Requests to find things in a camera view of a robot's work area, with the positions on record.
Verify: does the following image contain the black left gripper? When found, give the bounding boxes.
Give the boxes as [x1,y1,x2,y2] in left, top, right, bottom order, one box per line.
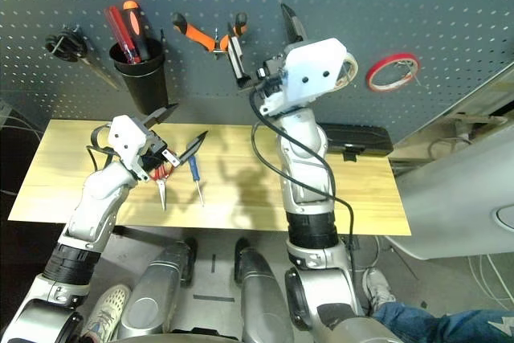
[138,104,209,171]

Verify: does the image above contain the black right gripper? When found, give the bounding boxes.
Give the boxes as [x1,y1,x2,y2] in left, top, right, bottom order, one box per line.
[226,3,308,100]

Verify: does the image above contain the blue handled screwdriver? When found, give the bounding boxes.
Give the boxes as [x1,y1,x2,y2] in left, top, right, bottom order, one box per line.
[187,153,206,207]

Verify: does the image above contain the orange black handled pliers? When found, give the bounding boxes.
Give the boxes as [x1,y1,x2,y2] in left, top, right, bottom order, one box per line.
[172,11,249,55]

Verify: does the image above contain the grey perforated pegboard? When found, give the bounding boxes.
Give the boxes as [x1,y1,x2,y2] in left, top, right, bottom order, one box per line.
[0,0,514,145]

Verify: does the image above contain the metal pliers hook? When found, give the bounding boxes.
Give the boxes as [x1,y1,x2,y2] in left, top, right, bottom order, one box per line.
[212,27,232,59]

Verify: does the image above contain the black cup holder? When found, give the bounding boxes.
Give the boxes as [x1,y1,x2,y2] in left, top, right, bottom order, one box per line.
[108,37,169,116]

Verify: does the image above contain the white tape roll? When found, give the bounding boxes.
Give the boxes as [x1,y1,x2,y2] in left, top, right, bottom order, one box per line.
[335,52,359,89]

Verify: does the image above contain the red tape roll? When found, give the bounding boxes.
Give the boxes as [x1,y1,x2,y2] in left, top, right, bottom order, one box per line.
[365,52,421,93]

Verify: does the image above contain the black plastic tool case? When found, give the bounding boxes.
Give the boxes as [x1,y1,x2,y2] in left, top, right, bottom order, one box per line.
[319,122,394,162]

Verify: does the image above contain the silver robot left leg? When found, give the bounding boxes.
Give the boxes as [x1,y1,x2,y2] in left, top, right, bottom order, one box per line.
[117,238,198,341]

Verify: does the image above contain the silver robot leg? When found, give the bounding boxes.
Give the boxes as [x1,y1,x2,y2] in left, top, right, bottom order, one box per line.
[117,238,198,341]
[234,237,296,343]

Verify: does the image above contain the silver robot right leg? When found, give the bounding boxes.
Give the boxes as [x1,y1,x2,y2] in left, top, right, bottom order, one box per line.
[234,237,296,343]

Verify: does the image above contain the white mesh sneaker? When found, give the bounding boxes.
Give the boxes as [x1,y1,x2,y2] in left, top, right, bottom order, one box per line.
[81,283,133,343]

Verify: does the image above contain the silver robot torso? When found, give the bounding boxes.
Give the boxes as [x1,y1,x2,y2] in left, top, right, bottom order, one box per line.
[158,329,246,343]

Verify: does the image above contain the large white machine housing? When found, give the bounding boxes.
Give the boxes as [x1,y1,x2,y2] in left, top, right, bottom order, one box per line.
[385,124,514,262]

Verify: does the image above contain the white lace sneaker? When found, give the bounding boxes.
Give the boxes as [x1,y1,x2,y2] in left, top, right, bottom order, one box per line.
[362,267,398,314]

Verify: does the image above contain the blue jeans leg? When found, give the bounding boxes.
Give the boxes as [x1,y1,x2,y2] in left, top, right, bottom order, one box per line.
[371,301,514,343]

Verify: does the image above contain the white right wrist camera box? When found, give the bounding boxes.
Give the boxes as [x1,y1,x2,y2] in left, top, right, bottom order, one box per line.
[259,37,349,117]

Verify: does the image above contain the red handled scissors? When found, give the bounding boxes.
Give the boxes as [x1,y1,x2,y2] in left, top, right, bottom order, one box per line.
[150,164,176,211]

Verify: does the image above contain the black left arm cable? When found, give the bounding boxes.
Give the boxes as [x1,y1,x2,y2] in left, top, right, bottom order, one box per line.
[86,123,118,171]

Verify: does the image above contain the red handled screwdriver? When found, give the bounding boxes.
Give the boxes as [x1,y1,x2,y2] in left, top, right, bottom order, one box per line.
[103,6,142,65]

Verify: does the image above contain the black handled scissors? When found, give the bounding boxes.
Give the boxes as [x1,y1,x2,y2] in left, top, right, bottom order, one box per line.
[44,25,121,91]

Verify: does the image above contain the grey loose cable bundle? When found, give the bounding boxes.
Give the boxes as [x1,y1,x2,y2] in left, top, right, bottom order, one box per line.
[0,100,45,147]

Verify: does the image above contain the white floor cables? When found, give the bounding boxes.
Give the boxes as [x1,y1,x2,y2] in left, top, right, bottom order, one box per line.
[465,254,514,312]

